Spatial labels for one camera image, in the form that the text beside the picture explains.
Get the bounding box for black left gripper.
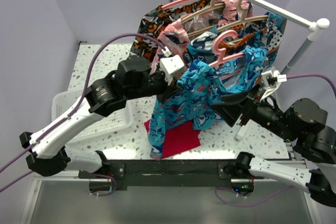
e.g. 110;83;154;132
126;66;184;104

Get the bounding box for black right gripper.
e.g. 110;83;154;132
208;80;295;140

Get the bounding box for blue shark print shorts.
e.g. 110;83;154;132
147;47;267;154

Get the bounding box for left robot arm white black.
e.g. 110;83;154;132
19;55;186;178

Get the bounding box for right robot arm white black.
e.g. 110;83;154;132
211;89;335;207

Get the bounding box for black orange camo shorts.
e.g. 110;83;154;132
130;0;224;62

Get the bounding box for beige hanger front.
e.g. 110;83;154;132
188;0;267;37

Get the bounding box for red folded cloth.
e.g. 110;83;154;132
150;120;201;160

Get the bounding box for white plastic basket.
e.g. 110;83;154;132
51;89;133;144

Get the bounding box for silver clothes rack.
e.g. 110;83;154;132
169;0;330;141

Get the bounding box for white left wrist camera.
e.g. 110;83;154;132
159;47;186;85

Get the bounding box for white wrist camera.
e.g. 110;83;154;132
159;47;186;85
258;67;287;101

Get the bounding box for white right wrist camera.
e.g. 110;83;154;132
258;67;287;101

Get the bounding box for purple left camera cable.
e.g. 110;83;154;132
0;33;169;193

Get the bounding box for purple camera cable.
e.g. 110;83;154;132
0;33;169;193
285;73;336;96

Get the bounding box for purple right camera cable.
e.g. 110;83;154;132
285;73;336;96

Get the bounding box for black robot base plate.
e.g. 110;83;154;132
78;159;253;192

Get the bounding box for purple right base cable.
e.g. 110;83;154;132
214;185;295;208

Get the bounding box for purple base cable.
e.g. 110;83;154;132
214;185;295;208
90;174;118;197

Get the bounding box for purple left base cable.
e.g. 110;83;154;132
90;174;118;197

